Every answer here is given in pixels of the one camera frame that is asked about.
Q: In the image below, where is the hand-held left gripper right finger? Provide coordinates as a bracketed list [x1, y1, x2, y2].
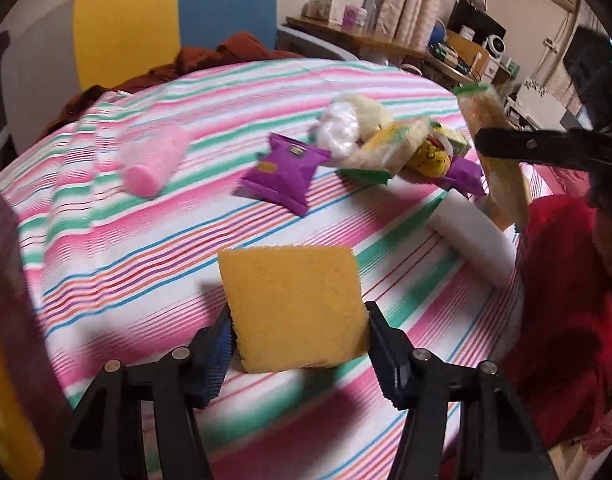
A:
[364, 301, 557, 480]

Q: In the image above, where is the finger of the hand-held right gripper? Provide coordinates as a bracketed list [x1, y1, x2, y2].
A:
[474, 127, 594, 171]

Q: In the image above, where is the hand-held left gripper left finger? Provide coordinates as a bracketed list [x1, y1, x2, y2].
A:
[61, 305, 235, 480]

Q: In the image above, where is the yellow sponge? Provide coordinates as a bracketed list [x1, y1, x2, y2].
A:
[217, 245, 371, 374]

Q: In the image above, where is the yellow cartoon snack packet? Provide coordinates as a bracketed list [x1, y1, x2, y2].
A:
[406, 130, 454, 178]

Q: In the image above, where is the white foam roll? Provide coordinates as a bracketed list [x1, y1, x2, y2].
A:
[426, 189, 517, 281]

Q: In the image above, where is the green-edged cracker packet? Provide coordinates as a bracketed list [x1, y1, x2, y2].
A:
[341, 117, 431, 186]

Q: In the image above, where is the purple snack packet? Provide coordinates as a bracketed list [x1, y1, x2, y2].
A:
[234, 132, 333, 217]

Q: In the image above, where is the white storage box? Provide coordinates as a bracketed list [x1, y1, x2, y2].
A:
[513, 82, 571, 131]

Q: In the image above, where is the small purple packet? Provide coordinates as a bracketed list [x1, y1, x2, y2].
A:
[443, 157, 486, 198]

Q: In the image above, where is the small green box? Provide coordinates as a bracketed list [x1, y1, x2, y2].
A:
[438, 125, 471, 158]

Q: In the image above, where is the black monitor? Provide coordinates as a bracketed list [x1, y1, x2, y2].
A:
[563, 25, 612, 111]

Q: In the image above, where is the striped tablecloth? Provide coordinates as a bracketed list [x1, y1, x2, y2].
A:
[0, 57, 536, 480]

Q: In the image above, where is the red cloth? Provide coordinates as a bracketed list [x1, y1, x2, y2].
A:
[500, 165, 612, 461]

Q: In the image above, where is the cream plush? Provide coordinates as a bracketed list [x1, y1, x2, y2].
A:
[343, 94, 394, 136]

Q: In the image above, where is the wooden desk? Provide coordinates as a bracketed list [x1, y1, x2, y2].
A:
[286, 16, 486, 86]

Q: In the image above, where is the white plastic bag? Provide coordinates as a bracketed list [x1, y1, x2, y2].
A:
[311, 101, 361, 158]

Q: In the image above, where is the purple container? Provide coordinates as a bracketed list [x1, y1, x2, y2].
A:
[342, 4, 367, 28]

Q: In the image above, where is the white carton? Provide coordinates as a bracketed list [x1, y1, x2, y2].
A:
[321, 0, 349, 23]

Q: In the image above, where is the brown jacket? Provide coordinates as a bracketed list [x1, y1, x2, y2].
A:
[41, 31, 307, 136]

